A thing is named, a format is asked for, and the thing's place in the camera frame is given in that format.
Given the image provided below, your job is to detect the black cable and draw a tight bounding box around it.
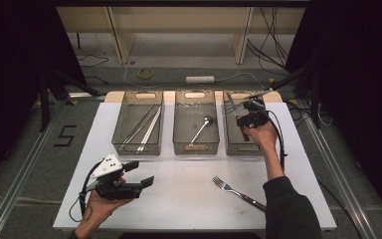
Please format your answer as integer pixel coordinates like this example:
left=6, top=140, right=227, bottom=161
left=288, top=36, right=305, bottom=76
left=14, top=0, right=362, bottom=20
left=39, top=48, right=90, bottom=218
left=260, top=7, right=289, bottom=64
left=85, top=75, right=109, bottom=86
left=77, top=54, right=109, bottom=68
left=246, top=39, right=288, bottom=72

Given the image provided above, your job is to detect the clear grey plastic bin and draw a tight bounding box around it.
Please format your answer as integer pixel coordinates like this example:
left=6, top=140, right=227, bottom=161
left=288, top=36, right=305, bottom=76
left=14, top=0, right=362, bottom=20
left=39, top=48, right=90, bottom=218
left=223, top=90, right=277, bottom=157

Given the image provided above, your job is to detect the wooden handled fork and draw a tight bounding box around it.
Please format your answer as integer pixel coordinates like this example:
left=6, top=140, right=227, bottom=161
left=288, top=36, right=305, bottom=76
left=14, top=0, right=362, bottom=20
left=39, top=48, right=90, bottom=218
left=211, top=175, right=267, bottom=212

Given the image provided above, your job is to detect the person's left hand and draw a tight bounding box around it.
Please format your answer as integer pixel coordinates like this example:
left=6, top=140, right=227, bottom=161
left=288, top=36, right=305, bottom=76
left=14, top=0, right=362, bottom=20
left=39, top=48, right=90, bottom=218
left=79, top=191, right=135, bottom=231

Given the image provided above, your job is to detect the person's right hand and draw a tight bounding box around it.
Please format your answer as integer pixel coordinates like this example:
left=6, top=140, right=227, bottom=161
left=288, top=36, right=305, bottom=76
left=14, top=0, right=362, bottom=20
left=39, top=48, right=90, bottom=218
left=243, top=122, right=279, bottom=154

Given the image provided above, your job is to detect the yellow tape roll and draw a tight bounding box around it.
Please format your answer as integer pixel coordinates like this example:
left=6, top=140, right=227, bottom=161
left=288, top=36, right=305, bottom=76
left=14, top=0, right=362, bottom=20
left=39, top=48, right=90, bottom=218
left=136, top=67, right=154, bottom=81

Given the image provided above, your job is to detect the black frame bar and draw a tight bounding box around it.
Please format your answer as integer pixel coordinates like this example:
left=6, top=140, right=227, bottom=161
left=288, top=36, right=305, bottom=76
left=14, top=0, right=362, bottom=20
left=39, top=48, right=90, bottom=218
left=51, top=0, right=312, bottom=8

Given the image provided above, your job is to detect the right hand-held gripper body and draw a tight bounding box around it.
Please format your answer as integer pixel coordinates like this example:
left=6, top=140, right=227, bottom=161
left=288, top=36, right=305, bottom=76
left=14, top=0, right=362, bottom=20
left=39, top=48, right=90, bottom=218
left=243, top=88, right=275, bottom=129

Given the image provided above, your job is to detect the metal spoon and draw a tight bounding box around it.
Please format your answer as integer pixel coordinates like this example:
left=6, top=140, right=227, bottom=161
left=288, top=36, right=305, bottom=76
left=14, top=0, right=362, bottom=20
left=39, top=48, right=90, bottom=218
left=188, top=115, right=214, bottom=146

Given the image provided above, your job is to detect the right hand-held gripper cable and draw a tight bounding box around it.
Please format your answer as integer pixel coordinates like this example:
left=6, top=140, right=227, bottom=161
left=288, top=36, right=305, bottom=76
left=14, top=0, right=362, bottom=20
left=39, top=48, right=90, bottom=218
left=258, top=108, right=362, bottom=239

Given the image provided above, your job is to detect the grey mesh tray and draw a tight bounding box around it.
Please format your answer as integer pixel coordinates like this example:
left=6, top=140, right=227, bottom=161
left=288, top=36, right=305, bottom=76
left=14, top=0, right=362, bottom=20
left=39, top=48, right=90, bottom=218
left=110, top=90, right=164, bottom=157
left=172, top=89, right=221, bottom=156

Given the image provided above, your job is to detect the left hand-held gripper cable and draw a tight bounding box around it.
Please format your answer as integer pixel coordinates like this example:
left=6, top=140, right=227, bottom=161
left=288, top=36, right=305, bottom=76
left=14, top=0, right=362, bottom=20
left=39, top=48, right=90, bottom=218
left=68, top=161, right=97, bottom=223

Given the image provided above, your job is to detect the wooden handled steak knife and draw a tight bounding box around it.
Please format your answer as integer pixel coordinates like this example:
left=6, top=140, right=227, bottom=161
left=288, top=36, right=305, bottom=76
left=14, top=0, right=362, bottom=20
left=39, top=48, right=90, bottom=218
left=226, top=92, right=251, bottom=142

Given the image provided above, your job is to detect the white power strip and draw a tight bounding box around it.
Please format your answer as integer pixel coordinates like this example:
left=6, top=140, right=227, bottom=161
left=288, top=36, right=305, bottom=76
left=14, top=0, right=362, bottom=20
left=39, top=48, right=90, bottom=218
left=185, top=75, right=216, bottom=85

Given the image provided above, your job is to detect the black metal stand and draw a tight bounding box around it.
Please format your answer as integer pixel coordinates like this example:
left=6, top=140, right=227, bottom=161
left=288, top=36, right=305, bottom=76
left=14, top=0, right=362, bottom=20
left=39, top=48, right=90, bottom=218
left=39, top=64, right=99, bottom=132
left=268, top=61, right=322, bottom=129

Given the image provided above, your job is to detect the clear straw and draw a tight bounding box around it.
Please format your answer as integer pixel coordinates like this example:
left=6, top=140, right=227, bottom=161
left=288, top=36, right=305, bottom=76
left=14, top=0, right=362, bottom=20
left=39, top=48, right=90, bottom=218
left=140, top=109, right=163, bottom=153

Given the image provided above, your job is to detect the metal chopstick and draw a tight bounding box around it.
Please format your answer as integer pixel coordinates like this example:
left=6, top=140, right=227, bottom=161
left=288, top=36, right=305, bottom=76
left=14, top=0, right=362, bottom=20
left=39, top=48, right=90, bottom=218
left=124, top=108, right=162, bottom=147
left=120, top=104, right=157, bottom=147

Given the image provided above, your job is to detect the hand-held gripper cable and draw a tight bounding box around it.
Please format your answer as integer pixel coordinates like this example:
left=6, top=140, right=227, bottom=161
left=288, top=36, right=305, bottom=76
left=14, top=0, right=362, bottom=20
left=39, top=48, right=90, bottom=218
left=68, top=161, right=97, bottom=223
left=258, top=108, right=362, bottom=239

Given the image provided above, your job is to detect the metal floor rail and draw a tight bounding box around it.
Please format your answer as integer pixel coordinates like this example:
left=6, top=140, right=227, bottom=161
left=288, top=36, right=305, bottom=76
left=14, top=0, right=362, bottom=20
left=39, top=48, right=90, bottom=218
left=299, top=106, right=379, bottom=239
left=0, top=99, right=64, bottom=239

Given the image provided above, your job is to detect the silver metal bar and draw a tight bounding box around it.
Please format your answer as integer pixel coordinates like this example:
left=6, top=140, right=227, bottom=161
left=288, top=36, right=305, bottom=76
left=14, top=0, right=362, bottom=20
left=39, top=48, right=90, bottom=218
left=67, top=92, right=96, bottom=100

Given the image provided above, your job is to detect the black curtain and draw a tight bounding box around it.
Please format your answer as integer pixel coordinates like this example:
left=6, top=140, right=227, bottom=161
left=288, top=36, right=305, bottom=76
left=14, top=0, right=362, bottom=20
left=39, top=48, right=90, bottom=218
left=0, top=0, right=88, bottom=193
left=285, top=0, right=382, bottom=230

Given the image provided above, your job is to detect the beige wooden desk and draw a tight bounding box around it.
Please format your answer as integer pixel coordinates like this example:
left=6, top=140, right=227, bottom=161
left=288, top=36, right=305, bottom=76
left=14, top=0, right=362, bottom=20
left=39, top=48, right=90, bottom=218
left=55, top=6, right=306, bottom=66

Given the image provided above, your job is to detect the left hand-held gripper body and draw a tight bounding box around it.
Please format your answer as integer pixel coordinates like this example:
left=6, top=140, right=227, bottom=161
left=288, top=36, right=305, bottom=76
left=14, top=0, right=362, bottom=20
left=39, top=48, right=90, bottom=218
left=86, top=153, right=143, bottom=201

